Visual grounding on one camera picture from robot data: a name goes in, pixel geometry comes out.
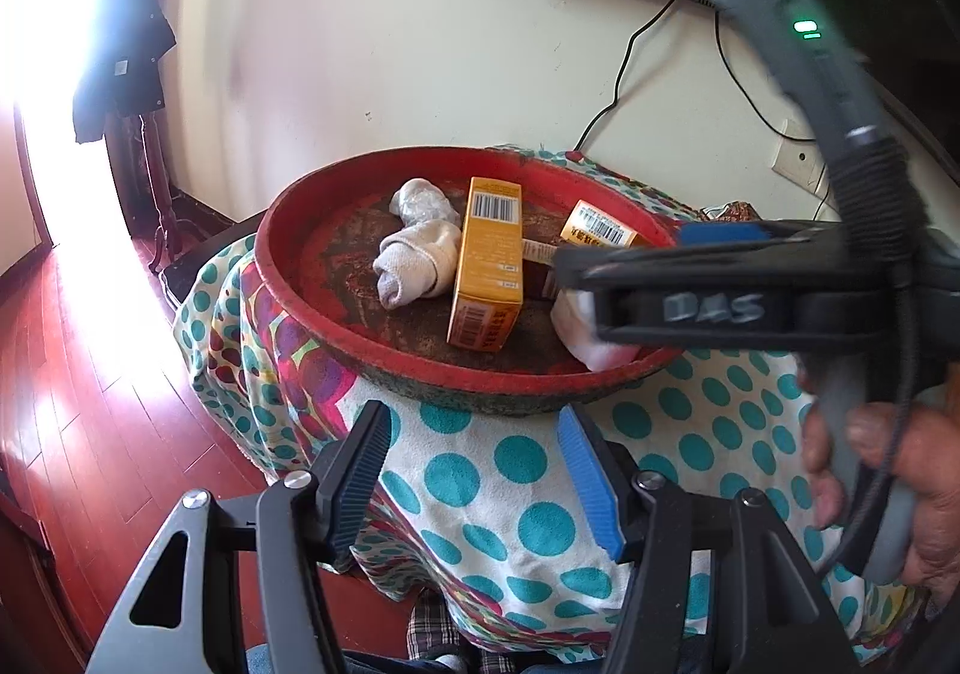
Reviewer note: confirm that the person's plaid trouser leg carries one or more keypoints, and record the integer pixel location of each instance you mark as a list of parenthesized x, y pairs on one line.
[(429, 629)]

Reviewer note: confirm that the dark hanging jacket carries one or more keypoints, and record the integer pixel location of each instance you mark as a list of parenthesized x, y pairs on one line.
[(124, 44)]

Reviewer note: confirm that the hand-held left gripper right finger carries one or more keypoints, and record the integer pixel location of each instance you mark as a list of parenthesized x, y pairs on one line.
[(592, 486)]

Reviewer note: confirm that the dark wooden coat stand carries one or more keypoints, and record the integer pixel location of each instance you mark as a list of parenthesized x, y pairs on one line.
[(161, 209)]

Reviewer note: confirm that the brown medicine box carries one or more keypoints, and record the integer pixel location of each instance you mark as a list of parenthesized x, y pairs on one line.
[(536, 269)]

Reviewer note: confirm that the round red tray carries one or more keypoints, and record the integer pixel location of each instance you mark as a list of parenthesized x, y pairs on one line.
[(337, 284)]

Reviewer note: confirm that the white wall socket panel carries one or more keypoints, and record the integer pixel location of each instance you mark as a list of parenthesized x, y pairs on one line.
[(799, 157)]

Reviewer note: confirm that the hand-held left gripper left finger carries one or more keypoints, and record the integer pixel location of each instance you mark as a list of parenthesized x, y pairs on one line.
[(360, 479)]

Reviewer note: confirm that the polka dot tablecloth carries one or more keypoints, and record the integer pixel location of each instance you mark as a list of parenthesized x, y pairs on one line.
[(487, 464)]

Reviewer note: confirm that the person's right hand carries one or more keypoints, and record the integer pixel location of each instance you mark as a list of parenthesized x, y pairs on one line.
[(937, 494)]

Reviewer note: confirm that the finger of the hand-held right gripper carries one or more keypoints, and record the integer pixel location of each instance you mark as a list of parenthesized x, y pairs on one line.
[(720, 234), (675, 265)]

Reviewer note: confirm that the white sock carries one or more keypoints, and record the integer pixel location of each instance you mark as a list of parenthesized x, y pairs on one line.
[(592, 352), (420, 262)]

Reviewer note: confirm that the brown snack bag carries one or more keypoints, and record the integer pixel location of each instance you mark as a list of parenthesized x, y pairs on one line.
[(739, 210)]

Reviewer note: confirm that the yellow medicine box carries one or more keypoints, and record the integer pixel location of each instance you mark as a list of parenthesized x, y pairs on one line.
[(487, 254), (600, 228)]

